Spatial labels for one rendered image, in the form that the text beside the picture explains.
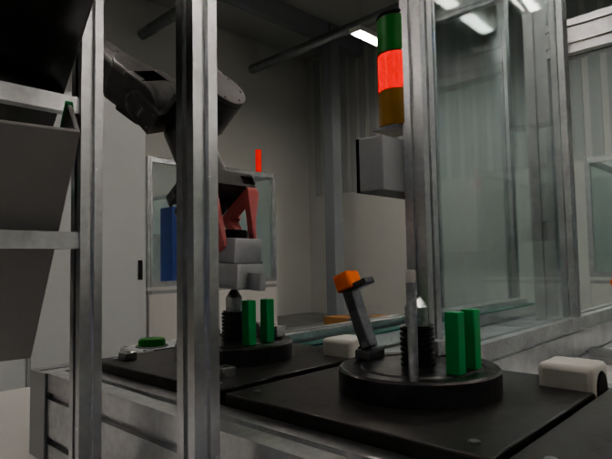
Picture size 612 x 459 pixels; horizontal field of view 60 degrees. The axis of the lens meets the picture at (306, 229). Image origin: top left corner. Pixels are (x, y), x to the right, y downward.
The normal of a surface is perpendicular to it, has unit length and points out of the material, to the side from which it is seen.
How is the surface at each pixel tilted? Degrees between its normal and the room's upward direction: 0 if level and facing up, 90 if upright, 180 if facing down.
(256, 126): 90
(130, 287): 90
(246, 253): 94
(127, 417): 90
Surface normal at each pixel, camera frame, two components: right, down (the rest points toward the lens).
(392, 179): 0.73, -0.06
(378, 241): -0.70, -0.03
